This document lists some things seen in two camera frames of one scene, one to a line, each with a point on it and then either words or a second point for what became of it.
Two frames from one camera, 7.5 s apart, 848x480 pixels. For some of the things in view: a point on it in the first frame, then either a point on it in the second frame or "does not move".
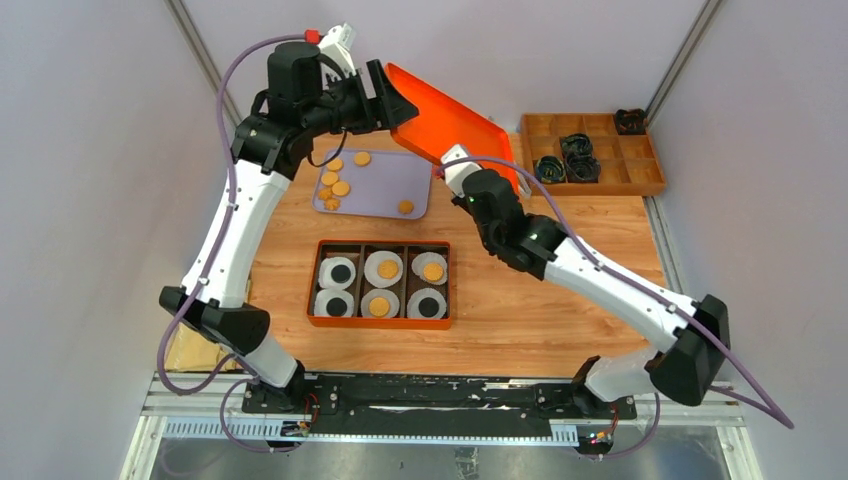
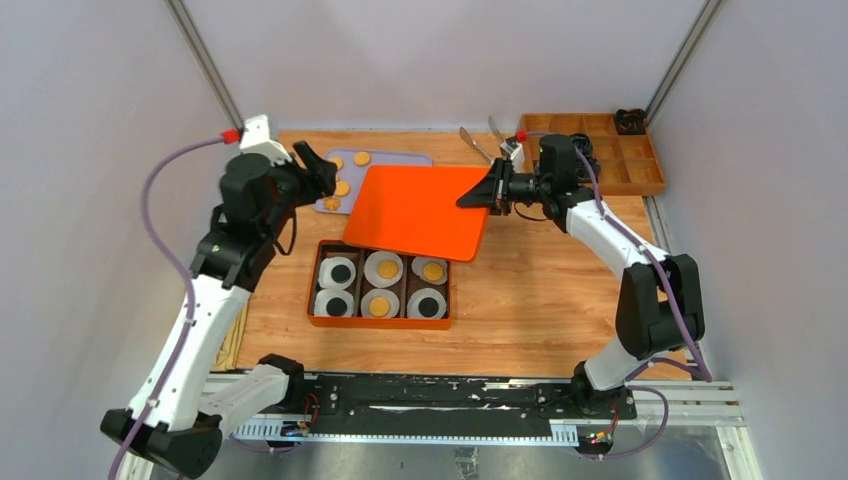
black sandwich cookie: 336,306 does not move
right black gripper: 462,198 -> 493,191
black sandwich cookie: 428,307 does not move
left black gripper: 365,119 -> 319,173
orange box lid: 439,126 -> 416,209
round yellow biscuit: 379,306 does not move
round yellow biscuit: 362,159 does not move
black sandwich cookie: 340,273 does not move
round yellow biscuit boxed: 388,269 does not move
